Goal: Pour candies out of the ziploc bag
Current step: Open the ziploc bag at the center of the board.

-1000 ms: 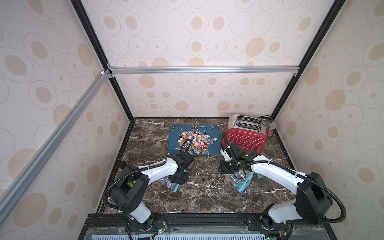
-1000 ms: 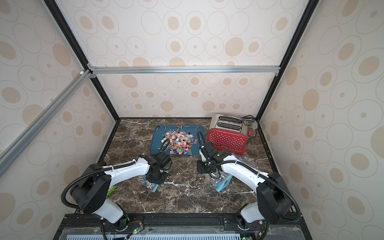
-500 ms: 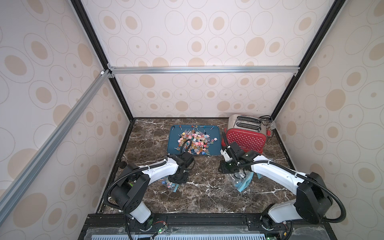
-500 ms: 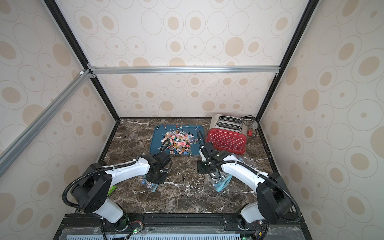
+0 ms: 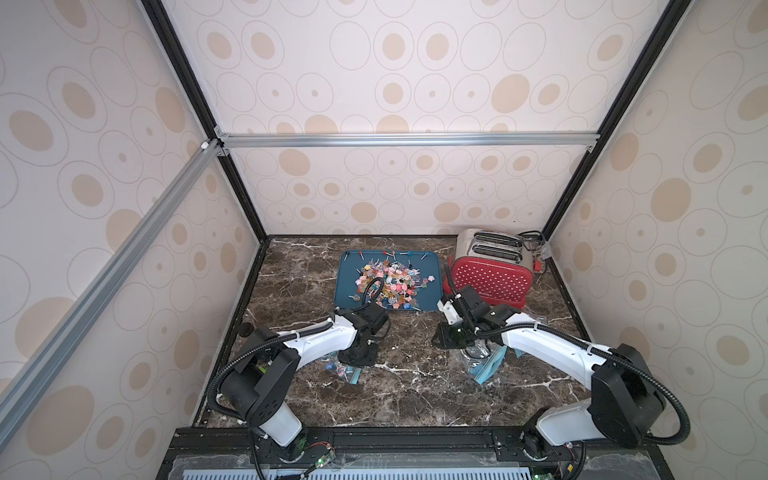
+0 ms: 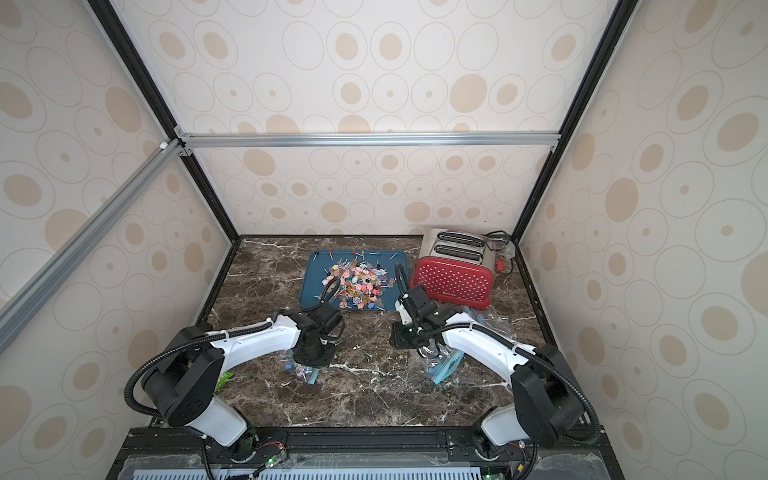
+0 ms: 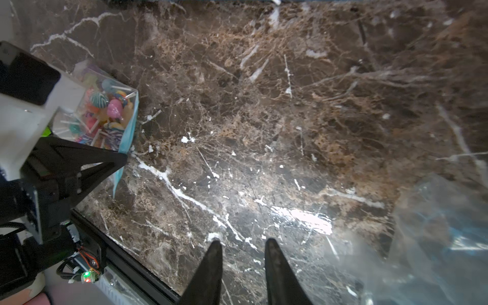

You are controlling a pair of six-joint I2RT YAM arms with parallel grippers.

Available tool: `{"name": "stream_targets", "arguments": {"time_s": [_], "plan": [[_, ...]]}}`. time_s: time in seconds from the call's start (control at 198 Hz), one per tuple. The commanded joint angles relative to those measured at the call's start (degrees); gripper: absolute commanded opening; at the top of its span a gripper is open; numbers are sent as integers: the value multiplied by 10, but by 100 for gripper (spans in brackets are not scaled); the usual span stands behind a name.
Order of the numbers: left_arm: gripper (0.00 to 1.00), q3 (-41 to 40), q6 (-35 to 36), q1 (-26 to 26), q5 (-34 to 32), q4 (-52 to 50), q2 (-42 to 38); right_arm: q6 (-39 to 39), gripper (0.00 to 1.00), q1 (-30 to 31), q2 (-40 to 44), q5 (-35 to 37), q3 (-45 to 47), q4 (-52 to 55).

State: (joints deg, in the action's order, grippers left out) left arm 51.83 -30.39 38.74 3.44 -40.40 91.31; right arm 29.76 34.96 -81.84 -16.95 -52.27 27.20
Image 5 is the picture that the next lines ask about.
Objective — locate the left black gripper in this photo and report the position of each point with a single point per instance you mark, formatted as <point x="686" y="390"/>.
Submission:
<point x="349" y="360"/>

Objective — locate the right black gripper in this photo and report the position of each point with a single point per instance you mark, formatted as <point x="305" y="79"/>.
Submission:
<point x="452" y="335"/>

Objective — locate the candy ziploc bag front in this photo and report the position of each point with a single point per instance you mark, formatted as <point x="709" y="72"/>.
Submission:
<point x="482" y="360"/>

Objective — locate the candy ziploc bag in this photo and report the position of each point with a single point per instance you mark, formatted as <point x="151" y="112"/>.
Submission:
<point x="482" y="360"/>
<point x="346" y="373"/>

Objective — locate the teal plastic tray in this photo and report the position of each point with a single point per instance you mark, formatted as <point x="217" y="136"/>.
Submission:
<point x="387" y="280"/>

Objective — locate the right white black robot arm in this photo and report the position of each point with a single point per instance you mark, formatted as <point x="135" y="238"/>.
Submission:
<point x="627" y="405"/>

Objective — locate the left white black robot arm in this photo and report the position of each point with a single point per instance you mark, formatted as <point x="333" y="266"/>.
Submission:
<point x="253" y="386"/>

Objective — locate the poured candy pile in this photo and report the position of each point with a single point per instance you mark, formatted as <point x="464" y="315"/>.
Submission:
<point x="393" y="281"/>

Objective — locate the red silver toaster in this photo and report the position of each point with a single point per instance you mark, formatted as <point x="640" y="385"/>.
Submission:
<point x="499" y="266"/>

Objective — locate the brown spice jar black cap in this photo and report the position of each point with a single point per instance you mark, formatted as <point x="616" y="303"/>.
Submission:
<point x="245" y="329"/>

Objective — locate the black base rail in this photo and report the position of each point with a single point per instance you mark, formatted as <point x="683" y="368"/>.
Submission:
<point x="403" y="452"/>

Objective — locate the horizontal aluminium frame bar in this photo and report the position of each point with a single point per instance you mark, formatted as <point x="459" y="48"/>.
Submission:
<point x="427" y="139"/>

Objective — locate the left slanted aluminium frame bar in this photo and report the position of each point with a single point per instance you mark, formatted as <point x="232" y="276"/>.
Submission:
<point x="49" y="359"/>

